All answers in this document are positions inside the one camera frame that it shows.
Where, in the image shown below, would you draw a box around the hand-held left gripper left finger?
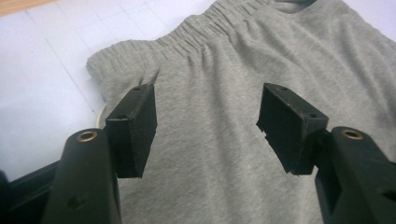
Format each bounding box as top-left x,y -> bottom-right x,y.
105,82 -> 158,179

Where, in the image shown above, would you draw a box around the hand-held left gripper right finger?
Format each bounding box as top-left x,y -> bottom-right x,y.
256,82 -> 330,176

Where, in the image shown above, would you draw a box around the grey shorts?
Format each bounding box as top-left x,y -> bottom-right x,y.
85,0 -> 396,224

